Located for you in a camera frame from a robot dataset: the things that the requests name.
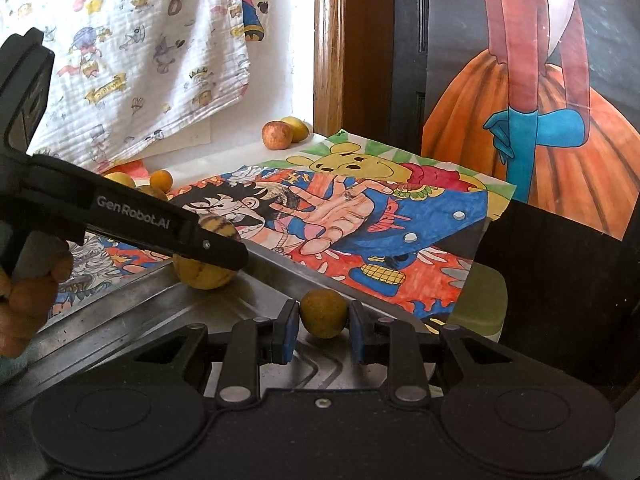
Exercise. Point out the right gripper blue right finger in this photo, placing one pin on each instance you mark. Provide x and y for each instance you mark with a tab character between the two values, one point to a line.
395	345

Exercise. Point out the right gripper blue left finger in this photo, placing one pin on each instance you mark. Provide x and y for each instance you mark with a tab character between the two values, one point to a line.
251	344

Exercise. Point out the small olive brown fruit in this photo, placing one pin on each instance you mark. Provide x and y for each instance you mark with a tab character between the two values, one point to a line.
324	313

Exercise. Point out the large striped pepino melon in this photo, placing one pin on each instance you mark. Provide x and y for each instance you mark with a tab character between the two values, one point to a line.
205	276

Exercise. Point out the person's left hand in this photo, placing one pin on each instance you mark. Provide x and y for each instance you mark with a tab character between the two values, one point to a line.
29	294

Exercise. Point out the yellow lemon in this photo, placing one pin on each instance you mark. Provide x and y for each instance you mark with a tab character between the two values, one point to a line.
121	178

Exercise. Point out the pale green plastic stool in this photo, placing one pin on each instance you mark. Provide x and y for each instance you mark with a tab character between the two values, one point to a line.
481	306

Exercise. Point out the orange boy drawing sheet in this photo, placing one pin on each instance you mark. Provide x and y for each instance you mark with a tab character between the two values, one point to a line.
135	169

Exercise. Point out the small striped brown fruit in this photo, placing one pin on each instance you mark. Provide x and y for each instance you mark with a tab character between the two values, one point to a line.
152	191

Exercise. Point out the colourful anime drawing sheet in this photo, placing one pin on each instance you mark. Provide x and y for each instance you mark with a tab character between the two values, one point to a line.
396	226

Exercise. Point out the small orange behind lemon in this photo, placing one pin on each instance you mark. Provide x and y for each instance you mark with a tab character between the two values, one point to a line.
162	180

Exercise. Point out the grey metal baking tray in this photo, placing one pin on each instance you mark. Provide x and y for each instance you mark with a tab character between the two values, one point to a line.
154	303

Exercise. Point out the white cartoon print cloth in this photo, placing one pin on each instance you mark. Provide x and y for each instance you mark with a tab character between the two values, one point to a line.
129	73

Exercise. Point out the yellow fruit behind apple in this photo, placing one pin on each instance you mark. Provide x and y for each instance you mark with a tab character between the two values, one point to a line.
300	130

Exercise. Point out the orange dress girl poster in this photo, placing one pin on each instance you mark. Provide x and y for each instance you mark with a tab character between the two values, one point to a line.
523	110

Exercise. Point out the red apple at wall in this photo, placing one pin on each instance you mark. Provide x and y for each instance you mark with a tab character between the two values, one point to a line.
277	136

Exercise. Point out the brown wooden door frame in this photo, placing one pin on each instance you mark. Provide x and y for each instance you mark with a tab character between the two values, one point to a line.
353	64

